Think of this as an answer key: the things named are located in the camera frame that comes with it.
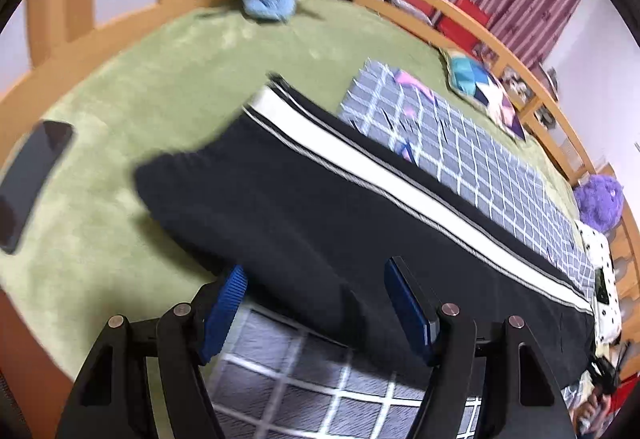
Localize colourful patchwork pillow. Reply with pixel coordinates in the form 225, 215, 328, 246
440, 46, 526, 140

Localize black smartphone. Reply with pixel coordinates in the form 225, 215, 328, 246
0, 120, 76, 255

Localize purple plush toy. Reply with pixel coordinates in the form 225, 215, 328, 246
574, 173, 626, 232

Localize green plush blanket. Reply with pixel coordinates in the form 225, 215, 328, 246
0, 0, 581, 385

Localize white dotted pillow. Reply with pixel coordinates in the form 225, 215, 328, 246
575, 219, 623, 345

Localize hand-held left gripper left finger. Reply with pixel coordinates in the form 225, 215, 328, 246
55, 264, 248, 439

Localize small dark phone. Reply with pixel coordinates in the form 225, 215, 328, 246
594, 266, 611, 305

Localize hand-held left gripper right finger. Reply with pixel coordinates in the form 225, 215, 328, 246
384, 256, 576, 439

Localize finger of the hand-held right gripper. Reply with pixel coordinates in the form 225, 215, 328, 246
587, 344, 632, 392

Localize grey checked blanket with stars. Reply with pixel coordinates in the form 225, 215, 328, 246
202, 59, 598, 439

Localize black pants with white stripe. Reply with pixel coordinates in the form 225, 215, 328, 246
134, 72, 598, 385

